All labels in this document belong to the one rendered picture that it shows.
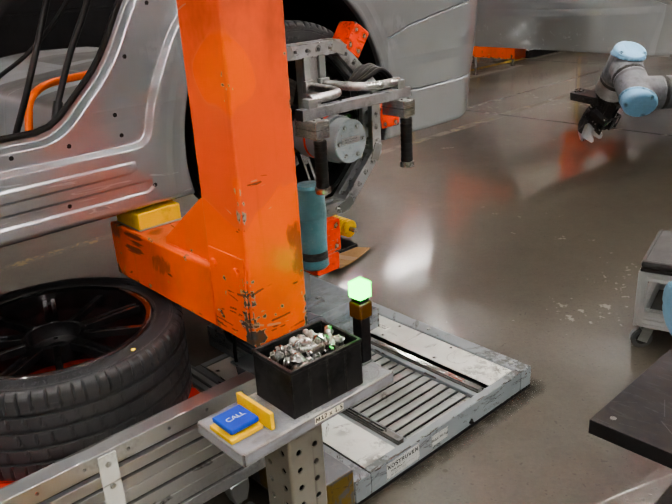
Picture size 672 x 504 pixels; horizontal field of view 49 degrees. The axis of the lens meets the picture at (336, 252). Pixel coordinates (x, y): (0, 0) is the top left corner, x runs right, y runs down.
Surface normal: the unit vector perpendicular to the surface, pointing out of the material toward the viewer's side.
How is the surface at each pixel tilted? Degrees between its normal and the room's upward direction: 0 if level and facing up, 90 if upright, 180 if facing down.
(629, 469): 0
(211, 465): 90
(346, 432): 0
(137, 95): 90
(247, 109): 90
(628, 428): 0
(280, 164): 90
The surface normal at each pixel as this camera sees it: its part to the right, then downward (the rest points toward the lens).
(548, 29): -0.56, 0.62
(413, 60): 0.67, 0.24
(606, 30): -0.30, 0.62
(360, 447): -0.06, -0.93
